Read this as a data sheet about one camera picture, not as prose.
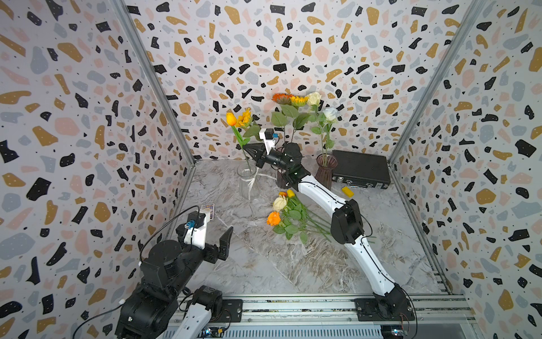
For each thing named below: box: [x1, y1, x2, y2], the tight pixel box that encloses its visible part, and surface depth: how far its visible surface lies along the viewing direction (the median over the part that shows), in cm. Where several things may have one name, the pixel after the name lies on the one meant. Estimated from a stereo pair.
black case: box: [331, 149, 391, 190], surface depth 112 cm
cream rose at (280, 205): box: [272, 197, 331, 236], surface depth 98 cm
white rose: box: [321, 106, 339, 167], surface depth 92 cm
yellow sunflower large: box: [290, 96, 310, 143], surface depth 90 cm
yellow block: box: [341, 186, 355, 198], surface depth 111 cm
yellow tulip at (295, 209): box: [283, 189, 322, 222], surface depth 99 cm
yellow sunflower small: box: [235, 106, 262, 142], surface depth 82 cm
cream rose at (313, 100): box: [306, 91, 327, 123], surface depth 90 cm
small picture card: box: [201, 203, 216, 221], surface depth 102 cm
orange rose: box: [266, 211, 332, 244], surface depth 96 cm
